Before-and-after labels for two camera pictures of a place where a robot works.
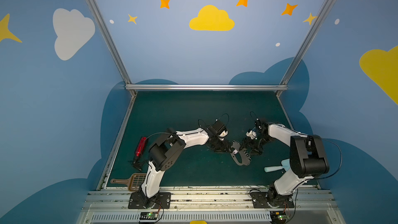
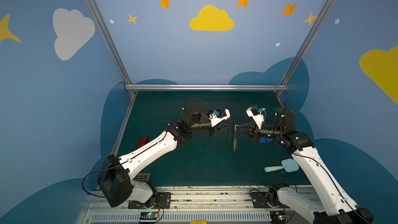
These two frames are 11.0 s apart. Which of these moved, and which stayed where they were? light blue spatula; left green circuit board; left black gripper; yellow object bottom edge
Moved: left black gripper
Stayed: left green circuit board; light blue spatula; yellow object bottom edge
